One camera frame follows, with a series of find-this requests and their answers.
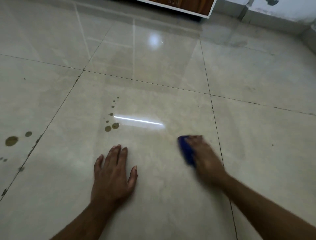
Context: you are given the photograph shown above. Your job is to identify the person's right hand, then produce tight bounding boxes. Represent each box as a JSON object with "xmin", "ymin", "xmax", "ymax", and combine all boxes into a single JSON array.
[{"xmin": 184, "ymin": 135, "xmax": 229, "ymax": 189}]

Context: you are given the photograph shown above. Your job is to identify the person's left hand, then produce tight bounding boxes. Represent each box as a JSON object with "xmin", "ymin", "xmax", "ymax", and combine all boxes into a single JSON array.
[{"xmin": 90, "ymin": 144, "xmax": 138, "ymax": 208}]

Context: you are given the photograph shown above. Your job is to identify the blue cleaning cloth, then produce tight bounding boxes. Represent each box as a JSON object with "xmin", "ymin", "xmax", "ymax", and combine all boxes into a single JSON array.
[{"xmin": 178, "ymin": 135, "xmax": 197, "ymax": 168}]

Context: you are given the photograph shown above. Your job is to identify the person's right forearm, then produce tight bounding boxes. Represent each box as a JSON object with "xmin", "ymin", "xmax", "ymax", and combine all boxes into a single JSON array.
[{"xmin": 215, "ymin": 173, "xmax": 316, "ymax": 240}]

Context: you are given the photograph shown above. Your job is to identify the person's left forearm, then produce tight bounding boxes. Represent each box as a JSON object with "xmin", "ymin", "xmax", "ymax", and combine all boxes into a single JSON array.
[{"xmin": 50, "ymin": 201, "xmax": 116, "ymax": 240}]

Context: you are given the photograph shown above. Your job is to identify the brown liquid spill drops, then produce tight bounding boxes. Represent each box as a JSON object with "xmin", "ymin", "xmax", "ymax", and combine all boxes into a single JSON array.
[
  {"xmin": 0, "ymin": 131, "xmax": 33, "ymax": 172},
  {"xmin": 104, "ymin": 96, "xmax": 120, "ymax": 132}
]

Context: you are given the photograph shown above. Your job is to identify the white wooden cabinet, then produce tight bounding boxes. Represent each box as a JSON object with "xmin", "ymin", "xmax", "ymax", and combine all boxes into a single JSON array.
[{"xmin": 135, "ymin": 0, "xmax": 217, "ymax": 19}]

